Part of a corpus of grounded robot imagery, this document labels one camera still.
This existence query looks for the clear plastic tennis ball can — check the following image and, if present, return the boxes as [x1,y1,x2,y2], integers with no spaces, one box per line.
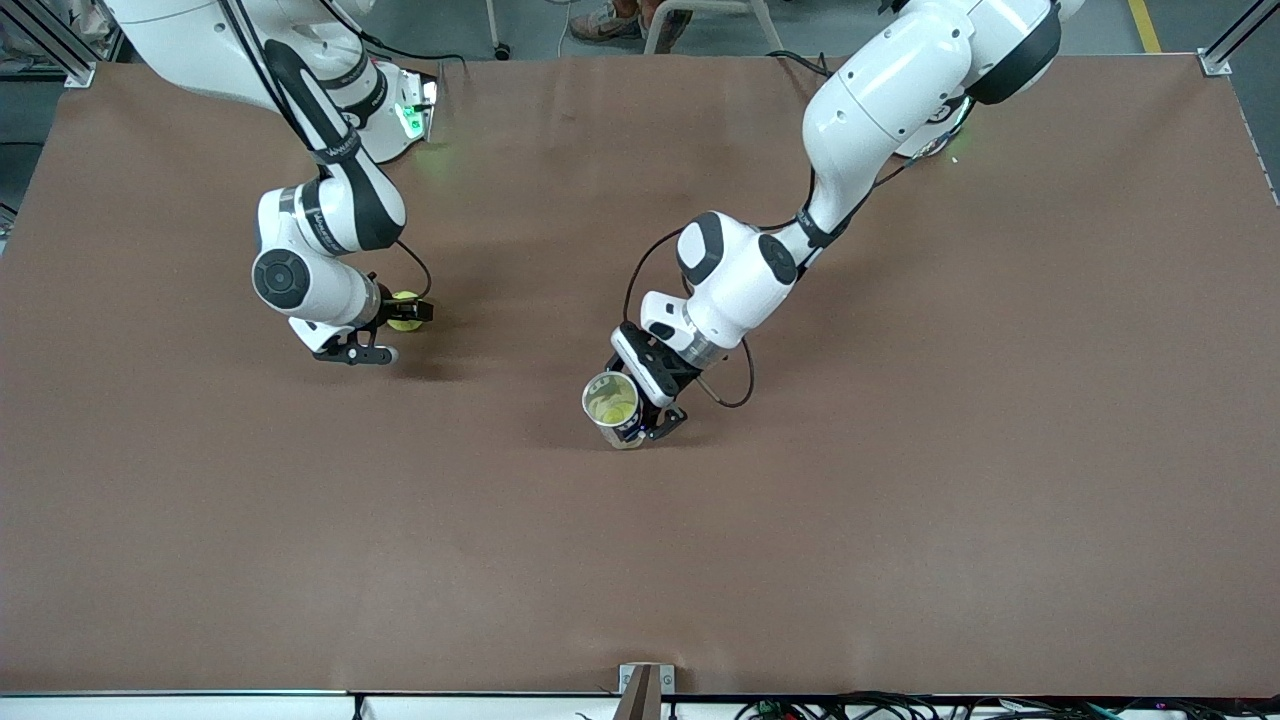
[581,371,651,451]

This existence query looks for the grey sneaker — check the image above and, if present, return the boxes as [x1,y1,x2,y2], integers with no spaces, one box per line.
[570,3,643,44]
[652,8,693,53]

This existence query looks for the black right arm base cable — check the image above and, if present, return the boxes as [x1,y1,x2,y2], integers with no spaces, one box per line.
[360,30,469,73]

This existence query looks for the aluminium frame post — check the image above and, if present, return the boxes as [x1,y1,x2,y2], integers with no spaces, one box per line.
[0,0,97,89]
[1198,0,1280,77]

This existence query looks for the black cable bundle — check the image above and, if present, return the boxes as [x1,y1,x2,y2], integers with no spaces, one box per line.
[735,690,1280,720]

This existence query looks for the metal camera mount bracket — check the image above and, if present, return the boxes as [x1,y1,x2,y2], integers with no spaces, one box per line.
[615,663,677,720]

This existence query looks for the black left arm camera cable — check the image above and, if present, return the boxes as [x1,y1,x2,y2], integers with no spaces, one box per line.
[620,165,813,408]

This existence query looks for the brown table cover sheet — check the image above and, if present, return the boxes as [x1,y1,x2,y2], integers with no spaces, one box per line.
[0,50,1280,699]

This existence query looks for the beige chair legs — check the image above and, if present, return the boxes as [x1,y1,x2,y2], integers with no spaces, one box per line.
[643,0,787,57]

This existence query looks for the white table edge rail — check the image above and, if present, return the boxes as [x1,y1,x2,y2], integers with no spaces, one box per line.
[0,688,1280,720]

